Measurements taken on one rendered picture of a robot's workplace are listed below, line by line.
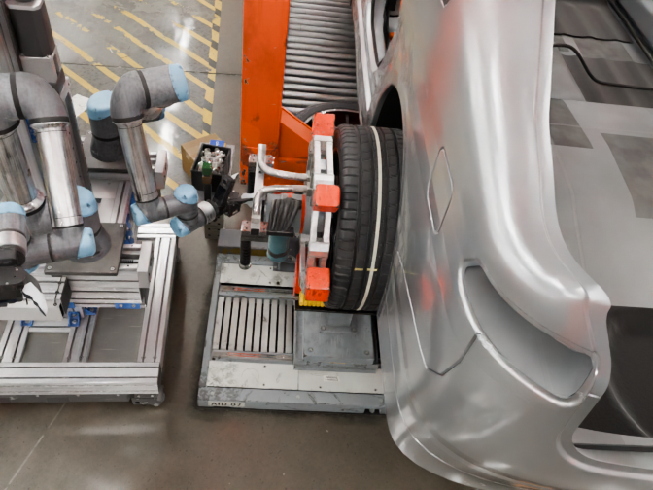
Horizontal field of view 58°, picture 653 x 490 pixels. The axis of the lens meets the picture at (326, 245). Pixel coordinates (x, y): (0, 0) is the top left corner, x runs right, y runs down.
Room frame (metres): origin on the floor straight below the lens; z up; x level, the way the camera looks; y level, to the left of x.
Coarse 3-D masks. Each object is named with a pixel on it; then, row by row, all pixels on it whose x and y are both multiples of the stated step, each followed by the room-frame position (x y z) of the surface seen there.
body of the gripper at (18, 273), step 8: (16, 248) 0.83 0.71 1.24; (24, 256) 0.83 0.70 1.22; (0, 272) 0.75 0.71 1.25; (8, 272) 0.76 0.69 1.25; (16, 272) 0.77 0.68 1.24; (0, 280) 0.73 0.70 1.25; (8, 280) 0.74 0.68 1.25; (16, 280) 0.74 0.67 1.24; (0, 288) 0.72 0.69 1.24; (8, 288) 0.73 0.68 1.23; (16, 288) 0.73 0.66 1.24; (0, 296) 0.72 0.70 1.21; (8, 296) 0.73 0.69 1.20; (16, 296) 0.73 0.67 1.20; (0, 304) 0.71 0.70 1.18
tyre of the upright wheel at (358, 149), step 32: (352, 128) 1.64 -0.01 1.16; (384, 128) 1.70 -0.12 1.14; (352, 160) 1.46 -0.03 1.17; (384, 160) 1.49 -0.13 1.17; (352, 192) 1.36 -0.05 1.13; (384, 192) 1.38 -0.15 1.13; (352, 224) 1.29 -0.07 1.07; (384, 224) 1.31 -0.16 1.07; (352, 256) 1.23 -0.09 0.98; (384, 256) 1.25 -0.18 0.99; (352, 288) 1.21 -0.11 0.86; (384, 288) 1.22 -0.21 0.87
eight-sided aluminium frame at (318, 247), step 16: (320, 144) 1.59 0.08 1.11; (320, 160) 1.49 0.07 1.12; (320, 176) 1.42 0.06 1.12; (304, 192) 1.73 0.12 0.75; (304, 240) 1.60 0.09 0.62; (320, 240) 1.28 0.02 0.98; (304, 256) 1.52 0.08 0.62; (320, 256) 1.25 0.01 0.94; (304, 272) 1.43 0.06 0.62; (304, 288) 1.24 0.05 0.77
